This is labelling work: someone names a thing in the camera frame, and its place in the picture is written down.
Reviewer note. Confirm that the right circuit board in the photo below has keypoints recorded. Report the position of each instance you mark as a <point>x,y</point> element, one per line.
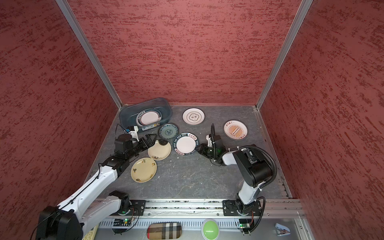
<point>246,224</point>

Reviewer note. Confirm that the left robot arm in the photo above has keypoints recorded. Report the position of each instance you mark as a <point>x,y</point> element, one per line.
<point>87,195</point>

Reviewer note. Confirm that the white plate orange sunburst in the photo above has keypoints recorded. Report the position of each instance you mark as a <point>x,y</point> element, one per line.
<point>235,130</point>

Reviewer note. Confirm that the cream plate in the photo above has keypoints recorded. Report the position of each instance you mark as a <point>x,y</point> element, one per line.
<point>160,150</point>
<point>143,170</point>

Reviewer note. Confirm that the circuit board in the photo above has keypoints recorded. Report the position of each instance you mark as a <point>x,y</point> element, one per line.
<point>121,223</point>
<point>246,224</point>

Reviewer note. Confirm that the aluminium corner post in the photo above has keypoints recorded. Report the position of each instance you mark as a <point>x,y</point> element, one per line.
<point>75,26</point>
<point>290,37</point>

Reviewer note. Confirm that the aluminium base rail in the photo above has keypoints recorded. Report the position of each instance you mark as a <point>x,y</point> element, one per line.
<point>217,207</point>

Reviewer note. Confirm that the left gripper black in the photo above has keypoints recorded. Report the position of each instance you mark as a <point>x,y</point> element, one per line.
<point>149,139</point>

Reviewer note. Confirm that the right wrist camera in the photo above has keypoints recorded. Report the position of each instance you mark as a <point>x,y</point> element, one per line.
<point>209,141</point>

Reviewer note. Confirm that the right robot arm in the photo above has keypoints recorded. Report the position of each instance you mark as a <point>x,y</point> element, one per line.
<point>257,167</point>

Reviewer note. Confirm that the cream calculator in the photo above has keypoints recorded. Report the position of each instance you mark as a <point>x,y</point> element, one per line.
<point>91,235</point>

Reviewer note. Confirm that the left circuit board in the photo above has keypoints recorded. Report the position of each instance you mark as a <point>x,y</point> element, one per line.
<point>121,223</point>

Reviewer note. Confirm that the green round button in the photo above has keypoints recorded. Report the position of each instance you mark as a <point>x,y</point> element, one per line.
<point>210,229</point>

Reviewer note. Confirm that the white plate green HAO SHI rim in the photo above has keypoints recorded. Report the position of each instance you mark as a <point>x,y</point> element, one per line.
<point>185,144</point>

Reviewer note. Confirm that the blue translucent plastic bin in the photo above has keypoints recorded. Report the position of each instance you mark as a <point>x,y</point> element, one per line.
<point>146,115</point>

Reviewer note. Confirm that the white blue stapler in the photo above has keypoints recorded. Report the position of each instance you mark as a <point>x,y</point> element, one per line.
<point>282,230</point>

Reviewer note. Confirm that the right aluminium corner post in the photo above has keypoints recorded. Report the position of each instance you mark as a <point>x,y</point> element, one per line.
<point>290,37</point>

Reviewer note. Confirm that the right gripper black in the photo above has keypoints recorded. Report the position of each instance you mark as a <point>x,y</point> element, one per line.
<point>203,150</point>

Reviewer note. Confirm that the left aluminium corner post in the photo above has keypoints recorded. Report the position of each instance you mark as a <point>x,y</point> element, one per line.
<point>75,26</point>

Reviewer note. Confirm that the small teal patterned plate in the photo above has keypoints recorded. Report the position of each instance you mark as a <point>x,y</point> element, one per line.
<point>168,131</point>

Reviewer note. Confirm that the plaid pouch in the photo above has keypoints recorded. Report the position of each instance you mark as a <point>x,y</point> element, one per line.
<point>164,231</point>

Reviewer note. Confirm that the white plate flower outline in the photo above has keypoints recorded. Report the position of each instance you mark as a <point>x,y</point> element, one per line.
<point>193,116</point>

